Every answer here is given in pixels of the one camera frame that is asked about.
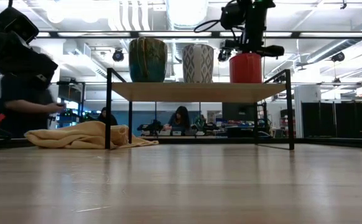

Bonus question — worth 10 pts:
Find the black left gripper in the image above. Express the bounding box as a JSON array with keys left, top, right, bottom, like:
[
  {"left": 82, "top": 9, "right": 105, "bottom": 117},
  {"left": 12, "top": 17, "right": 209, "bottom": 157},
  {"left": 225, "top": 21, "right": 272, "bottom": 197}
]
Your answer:
[{"left": 0, "top": 30, "right": 59, "bottom": 90}]

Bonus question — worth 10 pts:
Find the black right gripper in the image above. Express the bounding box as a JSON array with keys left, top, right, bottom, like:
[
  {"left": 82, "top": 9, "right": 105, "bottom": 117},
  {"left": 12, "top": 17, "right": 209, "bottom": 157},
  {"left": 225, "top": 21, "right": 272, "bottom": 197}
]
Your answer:
[{"left": 239, "top": 7, "right": 285, "bottom": 58}]

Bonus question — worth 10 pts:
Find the red cup with white inside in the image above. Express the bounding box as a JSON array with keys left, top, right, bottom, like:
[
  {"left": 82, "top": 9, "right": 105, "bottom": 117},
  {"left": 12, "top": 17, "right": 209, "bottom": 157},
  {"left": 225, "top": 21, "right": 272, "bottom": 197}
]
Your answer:
[{"left": 229, "top": 52, "right": 263, "bottom": 84}]

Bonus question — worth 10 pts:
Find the grey white patterned mug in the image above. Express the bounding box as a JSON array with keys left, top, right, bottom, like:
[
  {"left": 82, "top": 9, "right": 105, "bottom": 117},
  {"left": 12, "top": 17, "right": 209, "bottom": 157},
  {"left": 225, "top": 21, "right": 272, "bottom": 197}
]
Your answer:
[{"left": 182, "top": 43, "right": 215, "bottom": 84}]

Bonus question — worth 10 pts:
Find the black ceiling spot lamp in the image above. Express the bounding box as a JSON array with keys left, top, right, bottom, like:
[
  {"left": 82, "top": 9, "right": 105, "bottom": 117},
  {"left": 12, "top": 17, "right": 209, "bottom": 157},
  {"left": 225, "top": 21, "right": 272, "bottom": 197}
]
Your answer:
[
  {"left": 111, "top": 48, "right": 125, "bottom": 62},
  {"left": 217, "top": 40, "right": 233, "bottom": 63},
  {"left": 330, "top": 51, "right": 346, "bottom": 63}
]

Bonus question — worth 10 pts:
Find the person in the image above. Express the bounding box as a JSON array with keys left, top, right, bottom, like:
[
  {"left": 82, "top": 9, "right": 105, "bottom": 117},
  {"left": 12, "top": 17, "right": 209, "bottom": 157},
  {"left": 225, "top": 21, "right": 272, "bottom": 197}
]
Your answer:
[
  {"left": 163, "top": 105, "right": 192, "bottom": 135},
  {"left": 97, "top": 106, "right": 119, "bottom": 126},
  {"left": 0, "top": 52, "right": 67, "bottom": 138}
]

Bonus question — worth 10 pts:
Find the black background monitor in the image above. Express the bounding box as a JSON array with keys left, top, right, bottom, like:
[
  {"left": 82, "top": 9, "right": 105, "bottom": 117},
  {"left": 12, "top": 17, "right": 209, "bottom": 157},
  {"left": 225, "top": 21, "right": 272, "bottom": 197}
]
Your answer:
[{"left": 221, "top": 102, "right": 257, "bottom": 129}]

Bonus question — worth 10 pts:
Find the yellow cloth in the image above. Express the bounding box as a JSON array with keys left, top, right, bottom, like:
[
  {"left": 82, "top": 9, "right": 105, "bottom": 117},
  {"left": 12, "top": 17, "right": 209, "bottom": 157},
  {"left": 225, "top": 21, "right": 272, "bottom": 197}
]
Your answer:
[{"left": 24, "top": 120, "right": 159, "bottom": 149}]

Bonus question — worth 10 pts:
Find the black room partition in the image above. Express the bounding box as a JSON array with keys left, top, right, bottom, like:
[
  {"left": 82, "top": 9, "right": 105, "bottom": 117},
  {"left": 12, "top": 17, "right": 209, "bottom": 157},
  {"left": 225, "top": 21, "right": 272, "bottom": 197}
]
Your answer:
[{"left": 301, "top": 101, "right": 362, "bottom": 138}]

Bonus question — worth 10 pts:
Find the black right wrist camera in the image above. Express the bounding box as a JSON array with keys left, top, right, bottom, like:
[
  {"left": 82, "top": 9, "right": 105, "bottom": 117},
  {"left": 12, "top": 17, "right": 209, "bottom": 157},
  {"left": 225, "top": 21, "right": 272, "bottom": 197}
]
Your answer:
[{"left": 220, "top": 2, "right": 247, "bottom": 30}]

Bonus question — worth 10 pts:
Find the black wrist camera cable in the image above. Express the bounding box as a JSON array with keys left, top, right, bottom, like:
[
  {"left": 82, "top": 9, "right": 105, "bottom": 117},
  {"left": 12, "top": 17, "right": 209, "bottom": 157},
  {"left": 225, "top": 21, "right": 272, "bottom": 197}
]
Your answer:
[{"left": 193, "top": 19, "right": 223, "bottom": 34}]

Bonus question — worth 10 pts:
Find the black background rig frame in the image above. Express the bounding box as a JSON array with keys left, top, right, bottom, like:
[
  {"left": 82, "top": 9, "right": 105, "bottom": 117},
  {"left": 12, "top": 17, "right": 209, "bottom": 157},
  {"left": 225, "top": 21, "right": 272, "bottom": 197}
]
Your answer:
[{"left": 56, "top": 80, "right": 86, "bottom": 126}]

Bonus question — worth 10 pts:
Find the black overhead frame beam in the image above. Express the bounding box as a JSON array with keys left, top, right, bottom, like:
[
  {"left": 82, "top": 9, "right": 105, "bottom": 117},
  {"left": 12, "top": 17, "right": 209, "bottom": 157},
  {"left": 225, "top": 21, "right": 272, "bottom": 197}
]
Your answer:
[{"left": 36, "top": 30, "right": 362, "bottom": 40}]

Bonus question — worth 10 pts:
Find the wooden shelf with black frame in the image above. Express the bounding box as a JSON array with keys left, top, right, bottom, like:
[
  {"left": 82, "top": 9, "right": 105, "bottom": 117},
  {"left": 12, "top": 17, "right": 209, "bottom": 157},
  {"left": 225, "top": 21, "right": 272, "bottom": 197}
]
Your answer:
[{"left": 105, "top": 67, "right": 295, "bottom": 151}]

